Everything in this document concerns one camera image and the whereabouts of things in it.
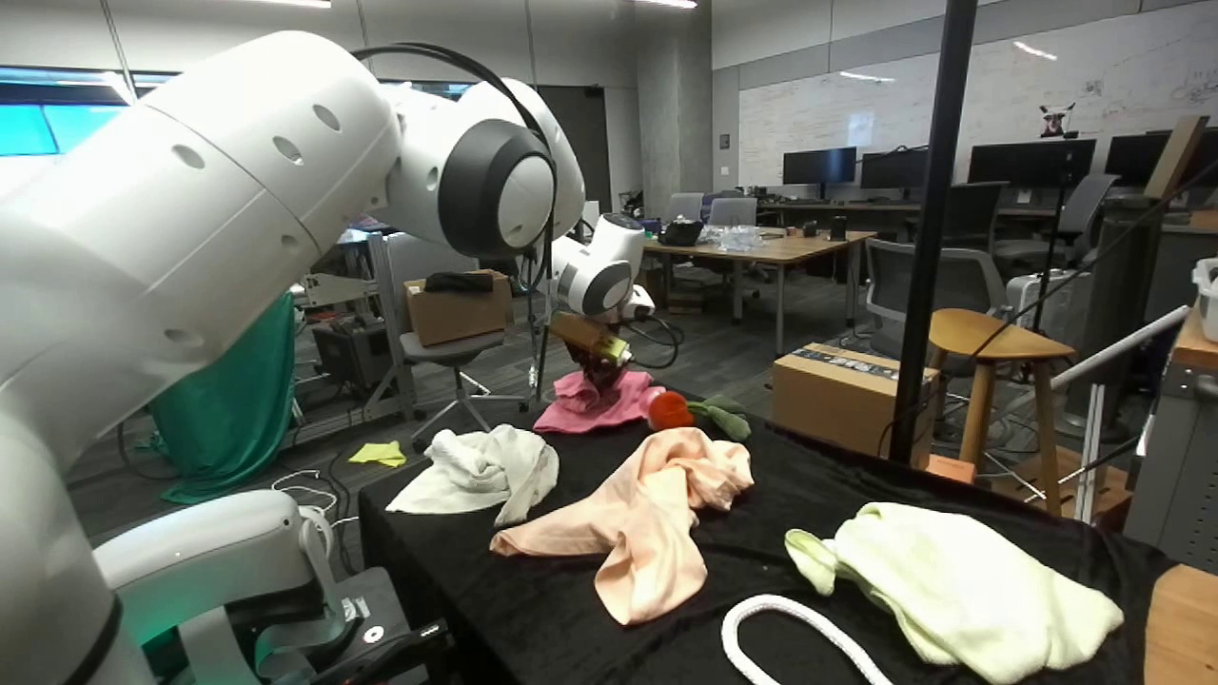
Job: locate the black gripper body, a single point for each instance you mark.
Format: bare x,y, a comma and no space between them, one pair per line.
593,350

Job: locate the pink t-shirt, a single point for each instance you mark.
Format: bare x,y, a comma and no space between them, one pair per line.
583,408

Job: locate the white towel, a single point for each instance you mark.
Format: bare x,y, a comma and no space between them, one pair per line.
499,469

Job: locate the peach t-shirt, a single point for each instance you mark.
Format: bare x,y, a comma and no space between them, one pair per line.
641,525

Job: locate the red plush radish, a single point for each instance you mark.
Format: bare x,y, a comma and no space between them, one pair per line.
672,408

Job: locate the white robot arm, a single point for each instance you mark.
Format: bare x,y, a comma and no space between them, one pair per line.
144,256

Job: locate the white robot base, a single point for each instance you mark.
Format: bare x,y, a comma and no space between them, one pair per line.
243,591

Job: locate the cardboard box on chair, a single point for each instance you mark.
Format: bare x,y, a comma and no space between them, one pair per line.
459,305

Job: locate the wooden desk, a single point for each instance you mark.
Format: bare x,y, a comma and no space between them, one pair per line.
780,252

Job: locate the grey office chair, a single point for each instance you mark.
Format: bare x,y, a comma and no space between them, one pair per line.
402,262

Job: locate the yellow cloth on floor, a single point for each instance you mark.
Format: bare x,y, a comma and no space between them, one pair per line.
388,454

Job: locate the cardboard box on floor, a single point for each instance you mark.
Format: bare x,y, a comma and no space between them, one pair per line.
839,396

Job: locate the black computer monitor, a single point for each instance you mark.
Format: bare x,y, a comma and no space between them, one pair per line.
820,168
1035,166
900,168

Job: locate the black tablecloth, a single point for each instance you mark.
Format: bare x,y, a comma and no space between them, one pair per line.
540,621

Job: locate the green cloth on stand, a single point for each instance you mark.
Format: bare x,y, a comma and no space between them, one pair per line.
230,421

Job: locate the wooden stool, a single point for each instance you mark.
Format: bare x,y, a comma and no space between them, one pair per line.
992,346

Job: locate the black vertical pole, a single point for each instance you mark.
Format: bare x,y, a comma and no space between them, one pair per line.
927,248

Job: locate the light green t-shirt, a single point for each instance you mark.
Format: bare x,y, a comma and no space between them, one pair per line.
962,591

